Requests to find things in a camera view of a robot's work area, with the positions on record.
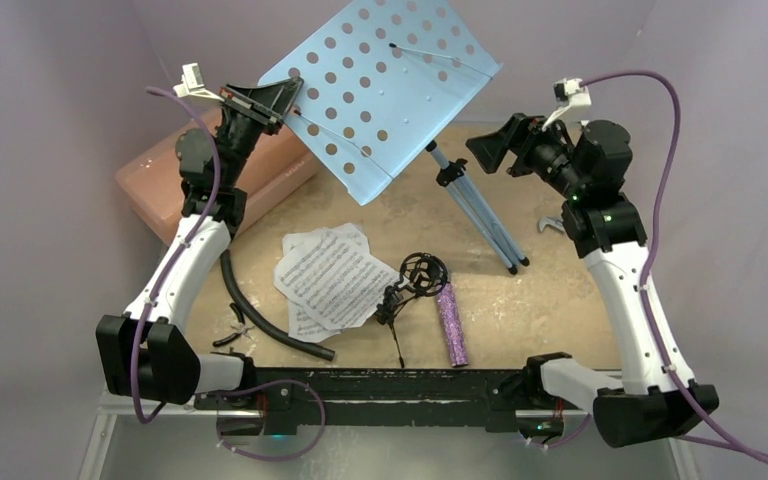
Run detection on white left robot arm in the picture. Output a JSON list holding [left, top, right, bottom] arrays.
[[95, 76, 304, 409]]

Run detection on black pliers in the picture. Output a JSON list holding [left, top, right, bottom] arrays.
[[211, 303, 252, 348]]

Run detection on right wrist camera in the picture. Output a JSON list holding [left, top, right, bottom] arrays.
[[541, 78, 592, 131]]

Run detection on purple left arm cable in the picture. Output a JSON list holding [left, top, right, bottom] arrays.
[[130, 86, 327, 463]]

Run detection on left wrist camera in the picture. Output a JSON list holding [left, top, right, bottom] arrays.
[[173, 63, 223, 103]]

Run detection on red handled wrench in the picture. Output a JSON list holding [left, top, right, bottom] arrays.
[[538, 216, 565, 233]]

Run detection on light blue music stand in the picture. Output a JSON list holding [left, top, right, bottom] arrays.
[[260, 1, 529, 274]]

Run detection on black foam tube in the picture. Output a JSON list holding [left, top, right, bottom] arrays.
[[219, 249, 336, 362]]

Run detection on sheet music page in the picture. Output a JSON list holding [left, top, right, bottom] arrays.
[[273, 223, 398, 332], [273, 223, 370, 343]]

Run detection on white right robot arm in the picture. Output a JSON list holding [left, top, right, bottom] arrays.
[[466, 113, 720, 448]]

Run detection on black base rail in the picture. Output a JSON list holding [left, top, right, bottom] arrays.
[[194, 367, 578, 435]]

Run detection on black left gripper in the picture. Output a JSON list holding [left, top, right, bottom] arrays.
[[217, 78, 303, 188]]

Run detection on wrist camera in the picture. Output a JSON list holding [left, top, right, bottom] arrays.
[[541, 78, 592, 131], [173, 63, 223, 103]]

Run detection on purple glitter microphone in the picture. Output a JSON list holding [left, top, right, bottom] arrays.
[[436, 284, 469, 368]]

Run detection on translucent pink storage box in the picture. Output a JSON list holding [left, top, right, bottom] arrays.
[[114, 105, 321, 248]]

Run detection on black microphone shock mount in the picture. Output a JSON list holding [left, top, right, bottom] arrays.
[[373, 252, 449, 369]]

